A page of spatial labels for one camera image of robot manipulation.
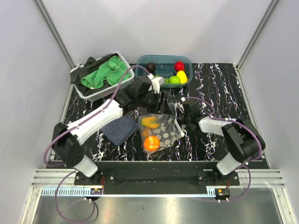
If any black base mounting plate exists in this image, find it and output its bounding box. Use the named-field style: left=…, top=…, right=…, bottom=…
left=74, top=161, right=240, bottom=196

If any green fake wrinkled fruit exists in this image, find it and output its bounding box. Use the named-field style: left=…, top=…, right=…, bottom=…
left=168, top=76, right=181, bottom=84

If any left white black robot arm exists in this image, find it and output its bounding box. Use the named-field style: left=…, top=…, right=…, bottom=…
left=50, top=75, right=164, bottom=185

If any red fake apple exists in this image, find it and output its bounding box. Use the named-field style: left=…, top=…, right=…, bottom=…
left=174, top=61, right=185, bottom=71

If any dark blue folded cloth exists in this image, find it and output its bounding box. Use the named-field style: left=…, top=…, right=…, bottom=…
left=101, top=115, right=138, bottom=146

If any yellow fake mango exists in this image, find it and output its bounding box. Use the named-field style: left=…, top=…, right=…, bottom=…
left=177, top=70, right=188, bottom=84

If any teal plastic container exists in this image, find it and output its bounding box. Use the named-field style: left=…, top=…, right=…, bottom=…
left=136, top=55, right=193, bottom=88

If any black cloth in basket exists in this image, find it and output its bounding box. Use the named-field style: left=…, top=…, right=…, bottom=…
left=70, top=53, right=119, bottom=97

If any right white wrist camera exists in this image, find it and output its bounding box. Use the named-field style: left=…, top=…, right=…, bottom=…
left=176, top=97, right=185, bottom=110

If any white plastic basket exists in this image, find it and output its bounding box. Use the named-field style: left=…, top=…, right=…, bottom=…
left=70, top=53, right=135, bottom=102

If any orange fake orange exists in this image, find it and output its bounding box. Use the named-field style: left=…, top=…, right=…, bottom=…
left=143, top=136, right=160, bottom=151

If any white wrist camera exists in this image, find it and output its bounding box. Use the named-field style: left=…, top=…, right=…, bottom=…
left=176, top=97, right=185, bottom=110
left=147, top=74, right=162, bottom=94

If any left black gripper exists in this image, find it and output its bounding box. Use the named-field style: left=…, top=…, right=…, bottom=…
left=137, top=90, right=171, bottom=115

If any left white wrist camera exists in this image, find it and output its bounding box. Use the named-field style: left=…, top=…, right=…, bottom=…
left=147, top=74, right=162, bottom=94

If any polka dot zip top bag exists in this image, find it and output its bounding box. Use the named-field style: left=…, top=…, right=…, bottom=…
left=138, top=103, right=185, bottom=155

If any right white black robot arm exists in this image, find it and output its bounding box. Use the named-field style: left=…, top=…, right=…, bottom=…
left=174, top=100, right=266, bottom=185

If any brown fake kiwi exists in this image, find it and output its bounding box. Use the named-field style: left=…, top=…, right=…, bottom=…
left=142, top=127, right=152, bottom=138

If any green towel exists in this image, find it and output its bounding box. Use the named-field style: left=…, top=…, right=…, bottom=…
left=81, top=56, right=127, bottom=89

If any dark brown fake fruit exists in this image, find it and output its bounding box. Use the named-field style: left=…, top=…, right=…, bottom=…
left=146, top=63, right=156, bottom=73

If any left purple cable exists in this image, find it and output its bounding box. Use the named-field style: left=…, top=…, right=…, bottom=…
left=43, top=66, right=154, bottom=222

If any yellow orange fake papaya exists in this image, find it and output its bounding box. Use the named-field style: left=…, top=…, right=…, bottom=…
left=141, top=116, right=160, bottom=129

